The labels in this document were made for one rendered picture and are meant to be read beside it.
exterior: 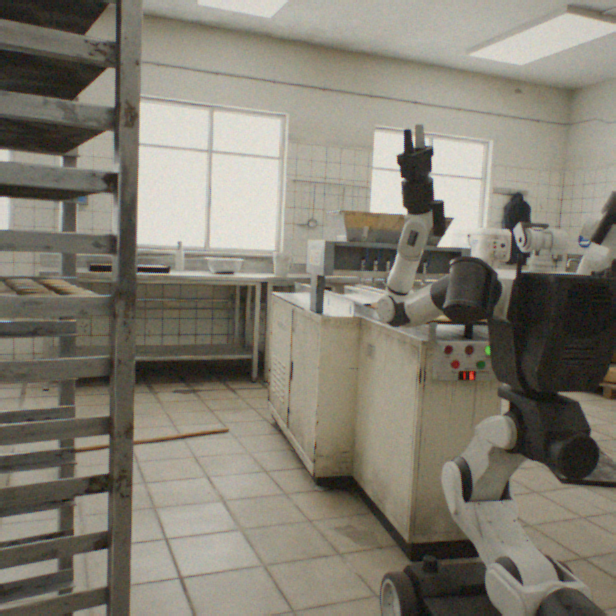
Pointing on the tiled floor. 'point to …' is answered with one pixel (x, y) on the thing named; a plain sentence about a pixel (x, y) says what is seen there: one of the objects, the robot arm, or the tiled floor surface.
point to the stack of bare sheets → (605, 475)
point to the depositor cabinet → (315, 386)
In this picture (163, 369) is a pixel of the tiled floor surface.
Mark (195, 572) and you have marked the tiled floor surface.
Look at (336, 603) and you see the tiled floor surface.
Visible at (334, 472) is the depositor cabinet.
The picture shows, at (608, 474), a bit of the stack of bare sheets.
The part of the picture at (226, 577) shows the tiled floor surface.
